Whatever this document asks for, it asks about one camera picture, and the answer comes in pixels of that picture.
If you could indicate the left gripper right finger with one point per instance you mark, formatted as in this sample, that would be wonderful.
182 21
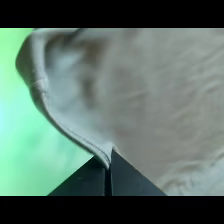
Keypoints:
128 180

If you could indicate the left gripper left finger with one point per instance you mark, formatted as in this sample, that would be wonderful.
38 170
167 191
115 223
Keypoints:
87 181

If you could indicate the khaki shirt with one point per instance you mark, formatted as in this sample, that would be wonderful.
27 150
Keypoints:
143 86

